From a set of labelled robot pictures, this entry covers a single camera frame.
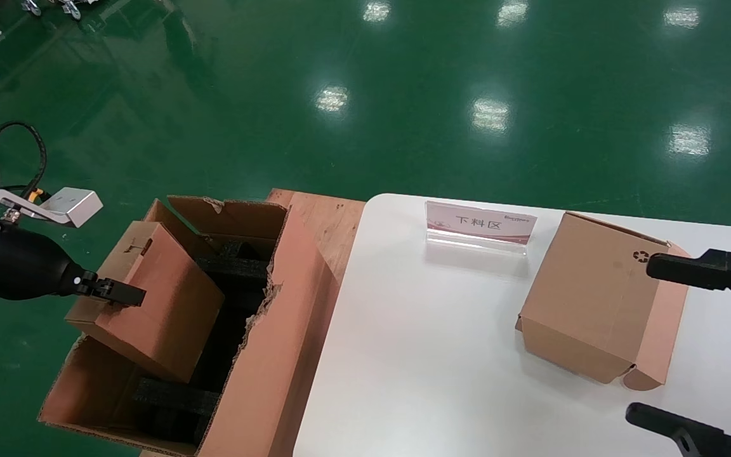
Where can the big open cardboard box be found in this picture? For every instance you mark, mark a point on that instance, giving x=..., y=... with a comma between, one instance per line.
x=276, y=355

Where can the clear acrylic sign stand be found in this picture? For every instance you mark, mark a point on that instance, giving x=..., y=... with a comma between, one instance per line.
x=480, y=222

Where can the grey caster wheel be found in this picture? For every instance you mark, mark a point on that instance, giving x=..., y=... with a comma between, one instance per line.
x=30, y=6
x=71, y=9

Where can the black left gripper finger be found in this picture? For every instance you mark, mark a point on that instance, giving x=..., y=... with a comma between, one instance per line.
x=121, y=294

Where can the cardboard box with recycling mark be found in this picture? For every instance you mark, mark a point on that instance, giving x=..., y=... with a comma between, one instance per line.
x=594, y=298

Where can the narrow small cardboard box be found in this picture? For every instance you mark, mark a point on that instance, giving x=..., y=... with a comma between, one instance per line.
x=162, y=317

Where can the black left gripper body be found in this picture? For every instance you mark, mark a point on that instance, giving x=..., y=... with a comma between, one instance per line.
x=23, y=270

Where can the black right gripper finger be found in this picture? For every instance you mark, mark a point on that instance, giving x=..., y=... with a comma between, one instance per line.
x=689, y=435
x=721, y=270

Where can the long black foam insert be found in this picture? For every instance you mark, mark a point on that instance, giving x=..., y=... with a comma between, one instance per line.
x=232, y=266

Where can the short black foam bar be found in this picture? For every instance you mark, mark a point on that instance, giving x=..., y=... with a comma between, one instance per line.
x=175, y=406

